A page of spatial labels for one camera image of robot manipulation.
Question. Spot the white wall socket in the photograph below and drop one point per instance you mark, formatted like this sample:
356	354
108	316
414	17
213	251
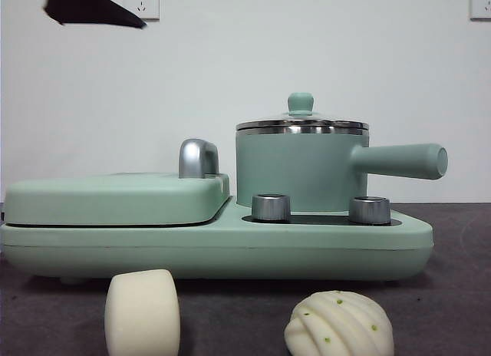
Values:
481	5
149	3

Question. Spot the green breakfast machine base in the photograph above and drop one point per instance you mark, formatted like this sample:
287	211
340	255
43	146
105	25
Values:
230	252

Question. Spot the glass lid green knob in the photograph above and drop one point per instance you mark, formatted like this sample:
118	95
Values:
300	103

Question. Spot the smooth white steamed bun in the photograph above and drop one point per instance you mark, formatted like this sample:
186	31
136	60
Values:
142	314

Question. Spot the silver control knob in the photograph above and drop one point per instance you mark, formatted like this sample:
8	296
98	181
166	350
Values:
271	208
369	211

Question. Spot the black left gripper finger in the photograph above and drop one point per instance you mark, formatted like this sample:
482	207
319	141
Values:
88	8

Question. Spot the pleated white bun green specks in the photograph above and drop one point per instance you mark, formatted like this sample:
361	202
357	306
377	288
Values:
339	325

